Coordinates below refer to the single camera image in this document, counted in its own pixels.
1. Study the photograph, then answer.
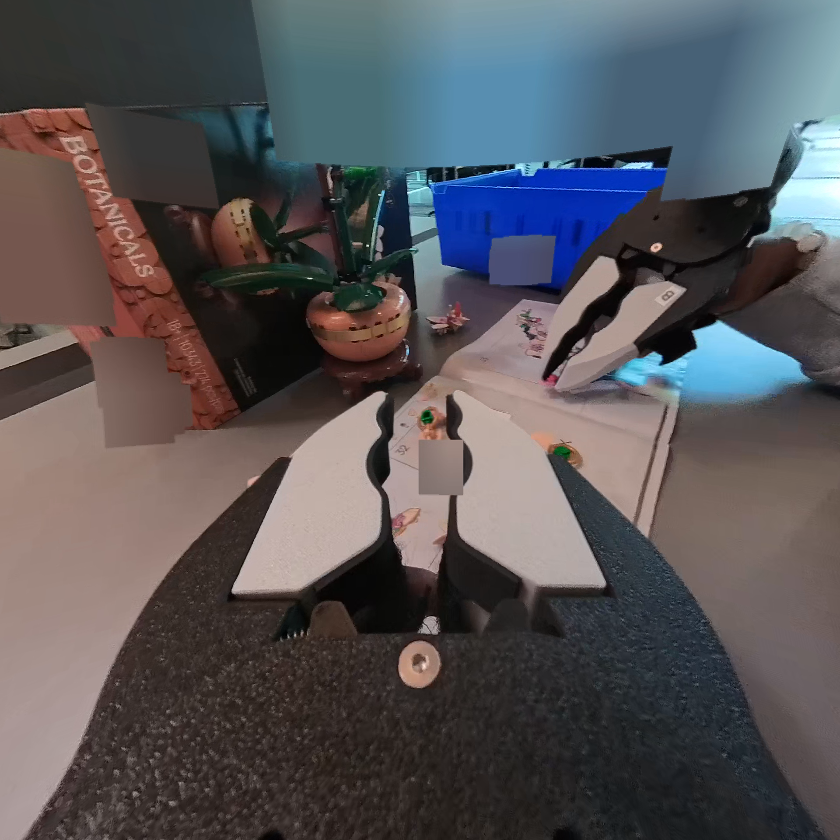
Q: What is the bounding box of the open instruction booklet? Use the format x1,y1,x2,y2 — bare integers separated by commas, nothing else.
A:
387,298,681,540

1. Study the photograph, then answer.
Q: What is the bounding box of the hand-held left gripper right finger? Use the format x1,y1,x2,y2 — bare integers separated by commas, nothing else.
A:
438,390,607,624

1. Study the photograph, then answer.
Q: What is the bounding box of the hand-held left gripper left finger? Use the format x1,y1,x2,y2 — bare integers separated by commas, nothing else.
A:
231,391,403,611

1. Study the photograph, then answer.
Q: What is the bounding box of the toy brick set box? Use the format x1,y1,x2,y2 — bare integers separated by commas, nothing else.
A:
0,108,419,432

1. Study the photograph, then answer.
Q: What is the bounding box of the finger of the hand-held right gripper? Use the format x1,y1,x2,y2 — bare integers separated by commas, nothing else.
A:
542,255,624,385
554,282,688,395

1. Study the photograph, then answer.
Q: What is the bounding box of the grey desk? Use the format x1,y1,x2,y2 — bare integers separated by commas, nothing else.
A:
0,259,840,840

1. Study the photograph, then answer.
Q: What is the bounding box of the person's right hand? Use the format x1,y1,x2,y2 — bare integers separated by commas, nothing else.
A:
718,239,807,317

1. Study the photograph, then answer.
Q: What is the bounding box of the blue plastic bin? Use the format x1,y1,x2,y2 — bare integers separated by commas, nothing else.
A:
430,167,672,291

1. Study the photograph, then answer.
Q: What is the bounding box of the red centred toy brick flower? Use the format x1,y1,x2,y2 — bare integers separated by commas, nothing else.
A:
425,303,471,336

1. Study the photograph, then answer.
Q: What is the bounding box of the toy brick orchid plant pot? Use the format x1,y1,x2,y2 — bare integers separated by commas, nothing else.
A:
196,164,424,400

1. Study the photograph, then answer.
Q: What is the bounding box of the small multicoloured toy flower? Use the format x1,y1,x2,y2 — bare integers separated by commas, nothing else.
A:
530,430,583,468

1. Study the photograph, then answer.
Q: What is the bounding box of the person's right forearm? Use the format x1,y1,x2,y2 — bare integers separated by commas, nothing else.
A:
715,226,840,389

